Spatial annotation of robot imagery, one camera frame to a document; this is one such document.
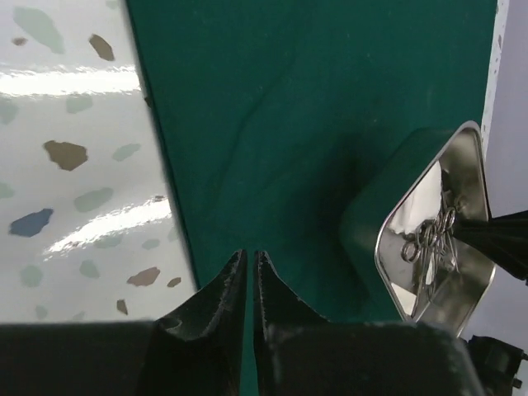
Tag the top steel scissors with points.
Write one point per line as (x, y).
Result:
(431, 248)

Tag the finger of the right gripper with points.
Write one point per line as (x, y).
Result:
(503, 240)

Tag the stainless steel tray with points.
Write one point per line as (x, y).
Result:
(399, 231)

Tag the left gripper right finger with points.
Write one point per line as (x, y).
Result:
(299, 352)

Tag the green surgical drape cloth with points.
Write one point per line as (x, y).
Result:
(272, 115)

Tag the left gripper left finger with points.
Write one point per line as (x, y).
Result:
(194, 350)

